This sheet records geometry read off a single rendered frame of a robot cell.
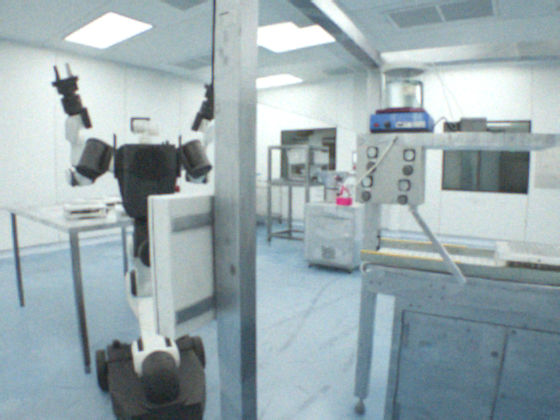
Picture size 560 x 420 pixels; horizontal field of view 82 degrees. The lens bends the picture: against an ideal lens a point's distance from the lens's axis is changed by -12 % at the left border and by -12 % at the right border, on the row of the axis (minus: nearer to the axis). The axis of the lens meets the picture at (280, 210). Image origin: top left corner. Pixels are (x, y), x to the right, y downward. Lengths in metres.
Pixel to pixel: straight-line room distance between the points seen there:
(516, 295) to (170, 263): 1.02
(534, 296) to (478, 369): 0.33
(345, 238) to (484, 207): 3.09
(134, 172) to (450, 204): 5.71
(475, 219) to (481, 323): 5.23
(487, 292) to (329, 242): 3.05
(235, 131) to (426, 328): 0.99
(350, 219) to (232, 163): 3.39
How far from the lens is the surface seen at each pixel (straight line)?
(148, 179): 1.47
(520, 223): 6.52
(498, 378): 1.45
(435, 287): 1.28
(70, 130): 1.77
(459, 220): 6.57
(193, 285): 0.70
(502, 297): 1.28
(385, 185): 1.22
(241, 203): 0.67
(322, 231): 4.18
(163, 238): 0.65
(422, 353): 1.43
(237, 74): 0.69
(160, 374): 1.61
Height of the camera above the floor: 1.15
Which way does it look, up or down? 6 degrees down
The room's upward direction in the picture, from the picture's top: 1 degrees clockwise
